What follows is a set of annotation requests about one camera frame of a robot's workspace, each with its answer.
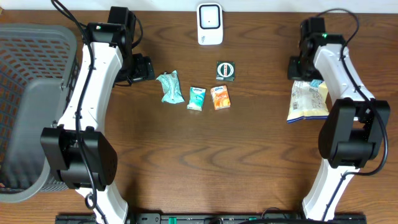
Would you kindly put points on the teal tissue pack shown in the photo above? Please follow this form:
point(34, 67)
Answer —
point(197, 97)

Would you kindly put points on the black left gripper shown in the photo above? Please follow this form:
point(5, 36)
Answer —
point(147, 70)

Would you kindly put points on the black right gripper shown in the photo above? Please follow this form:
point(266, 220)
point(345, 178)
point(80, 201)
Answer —
point(293, 72)

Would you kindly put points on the dark green round-logo box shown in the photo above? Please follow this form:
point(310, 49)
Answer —
point(225, 71)

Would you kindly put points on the white barcode scanner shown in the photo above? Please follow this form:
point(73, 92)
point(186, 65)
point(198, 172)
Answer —
point(209, 23)

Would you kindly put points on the teal wrapper pack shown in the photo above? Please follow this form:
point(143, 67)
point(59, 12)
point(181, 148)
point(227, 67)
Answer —
point(171, 88)

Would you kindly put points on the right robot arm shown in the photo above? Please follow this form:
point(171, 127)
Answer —
point(355, 128)

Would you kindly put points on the orange tissue pack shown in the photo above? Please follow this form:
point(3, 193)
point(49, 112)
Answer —
point(220, 97)

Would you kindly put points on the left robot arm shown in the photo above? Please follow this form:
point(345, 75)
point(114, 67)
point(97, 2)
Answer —
point(77, 150)

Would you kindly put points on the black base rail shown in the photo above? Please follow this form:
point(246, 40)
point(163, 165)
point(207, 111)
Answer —
point(155, 218)

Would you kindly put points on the yellow snack bag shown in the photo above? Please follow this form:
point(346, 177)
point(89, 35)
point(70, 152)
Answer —
point(308, 101)

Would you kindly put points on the grey plastic basket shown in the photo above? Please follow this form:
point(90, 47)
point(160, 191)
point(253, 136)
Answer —
point(39, 69)

